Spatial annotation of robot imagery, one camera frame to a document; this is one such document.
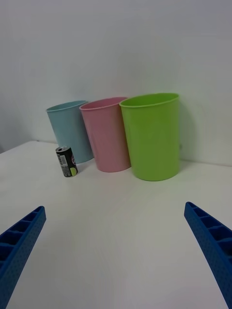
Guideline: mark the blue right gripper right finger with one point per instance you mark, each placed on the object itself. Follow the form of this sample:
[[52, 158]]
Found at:
[[212, 239]]

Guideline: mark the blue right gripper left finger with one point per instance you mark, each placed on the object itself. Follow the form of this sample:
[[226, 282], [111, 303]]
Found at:
[[21, 239]]

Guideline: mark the green plastic bin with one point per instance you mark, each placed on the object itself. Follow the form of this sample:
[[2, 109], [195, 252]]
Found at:
[[152, 140]]

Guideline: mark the pale blue plastic bin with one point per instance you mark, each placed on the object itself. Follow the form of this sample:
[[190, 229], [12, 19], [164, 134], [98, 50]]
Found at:
[[68, 130]]

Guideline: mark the black drink can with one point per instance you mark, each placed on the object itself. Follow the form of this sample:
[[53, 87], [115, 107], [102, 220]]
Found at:
[[66, 161]]

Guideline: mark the pink plastic bin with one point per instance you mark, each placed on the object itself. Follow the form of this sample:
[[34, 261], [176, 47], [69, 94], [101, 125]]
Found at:
[[108, 140]]

